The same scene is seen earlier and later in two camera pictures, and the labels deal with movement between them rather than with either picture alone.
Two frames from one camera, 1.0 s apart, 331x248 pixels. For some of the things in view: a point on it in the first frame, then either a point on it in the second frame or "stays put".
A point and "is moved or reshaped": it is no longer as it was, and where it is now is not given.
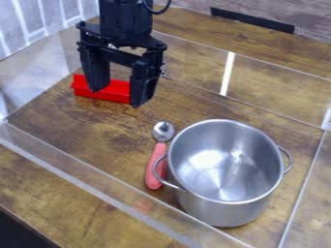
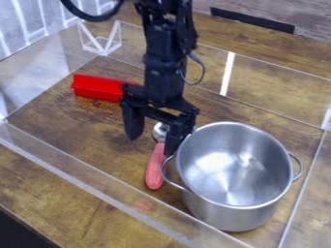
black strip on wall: x=254 y=20 stays put
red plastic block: x=115 y=91 stays put
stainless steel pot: x=224 y=166 is moved or reshaped
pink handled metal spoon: x=156 y=159 stays put
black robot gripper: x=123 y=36 -> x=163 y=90
